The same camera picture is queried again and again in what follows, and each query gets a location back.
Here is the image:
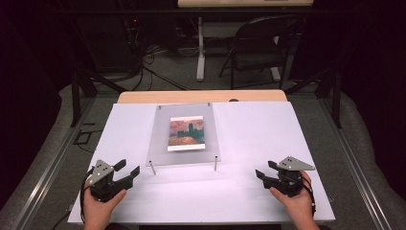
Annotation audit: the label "painted landscape picture card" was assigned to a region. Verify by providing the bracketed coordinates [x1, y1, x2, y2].
[167, 115, 207, 152]

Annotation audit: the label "black floor cables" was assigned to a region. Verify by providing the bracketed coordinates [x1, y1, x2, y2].
[125, 42, 194, 93]

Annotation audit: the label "black metal frame stand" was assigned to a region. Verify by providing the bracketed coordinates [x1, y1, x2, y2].
[70, 67, 129, 128]
[284, 66, 343, 129]

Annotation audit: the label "aluminium floor rail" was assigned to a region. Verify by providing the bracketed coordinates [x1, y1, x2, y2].
[11, 95, 98, 230]
[318, 95, 395, 230]

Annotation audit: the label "white table leg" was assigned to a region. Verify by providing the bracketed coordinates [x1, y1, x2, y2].
[195, 16, 207, 81]

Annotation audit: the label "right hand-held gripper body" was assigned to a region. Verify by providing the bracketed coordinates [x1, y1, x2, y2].
[261, 155, 316, 197]

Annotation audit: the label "black folding chair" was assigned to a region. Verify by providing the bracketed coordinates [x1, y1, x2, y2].
[218, 13, 305, 91]

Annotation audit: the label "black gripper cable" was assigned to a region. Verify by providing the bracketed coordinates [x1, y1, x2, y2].
[300, 173, 318, 219]
[79, 167, 96, 224]

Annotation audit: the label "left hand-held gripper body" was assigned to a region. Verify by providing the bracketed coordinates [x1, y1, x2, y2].
[87, 159, 133, 203]

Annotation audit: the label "light wooden table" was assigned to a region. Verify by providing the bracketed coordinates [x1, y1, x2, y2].
[116, 89, 288, 104]

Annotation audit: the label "person's right hand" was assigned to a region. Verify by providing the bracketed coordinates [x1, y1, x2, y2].
[269, 171, 320, 230]

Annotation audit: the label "person's left hand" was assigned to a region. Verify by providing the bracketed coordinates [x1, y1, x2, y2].
[83, 187, 127, 230]

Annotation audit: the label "clear acrylic picture frame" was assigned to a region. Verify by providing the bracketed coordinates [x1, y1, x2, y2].
[146, 102, 222, 168]

